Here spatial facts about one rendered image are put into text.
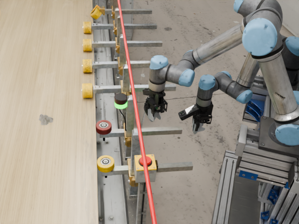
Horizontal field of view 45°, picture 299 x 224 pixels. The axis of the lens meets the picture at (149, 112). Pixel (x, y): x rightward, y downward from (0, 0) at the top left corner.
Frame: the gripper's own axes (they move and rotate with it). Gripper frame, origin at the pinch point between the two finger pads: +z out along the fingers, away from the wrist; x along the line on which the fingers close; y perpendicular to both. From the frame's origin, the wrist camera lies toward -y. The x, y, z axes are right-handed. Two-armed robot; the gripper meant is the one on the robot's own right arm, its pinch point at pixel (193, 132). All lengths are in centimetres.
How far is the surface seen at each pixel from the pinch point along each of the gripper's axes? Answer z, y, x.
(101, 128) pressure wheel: -8, -49, -3
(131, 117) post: -17.2, -34.9, -5.8
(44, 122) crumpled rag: -9, -78, 3
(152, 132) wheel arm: -2.7, -22.7, -1.5
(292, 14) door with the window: 61, 203, 276
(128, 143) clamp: -2.4, -35.9, -8.5
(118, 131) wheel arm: -3.4, -40.7, -0.4
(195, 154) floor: 83, 27, 60
